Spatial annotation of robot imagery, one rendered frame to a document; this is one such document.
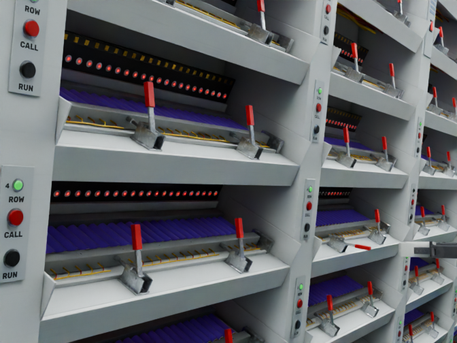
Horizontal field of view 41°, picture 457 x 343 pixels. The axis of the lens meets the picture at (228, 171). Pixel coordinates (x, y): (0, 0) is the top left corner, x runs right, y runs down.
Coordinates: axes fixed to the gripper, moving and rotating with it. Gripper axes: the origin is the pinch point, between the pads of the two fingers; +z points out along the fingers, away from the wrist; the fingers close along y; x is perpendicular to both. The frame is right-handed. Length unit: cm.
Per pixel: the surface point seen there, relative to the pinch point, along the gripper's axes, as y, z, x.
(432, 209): 113, 26, 7
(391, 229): 42.6, 19.4, 2.0
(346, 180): -1.2, 15.1, 15.6
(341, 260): -0.9, 17.3, -2.8
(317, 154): -20.2, 13.6, 20.5
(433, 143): 113, 24, 33
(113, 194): -61, 31, 13
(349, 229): 17.3, 22.1, 3.3
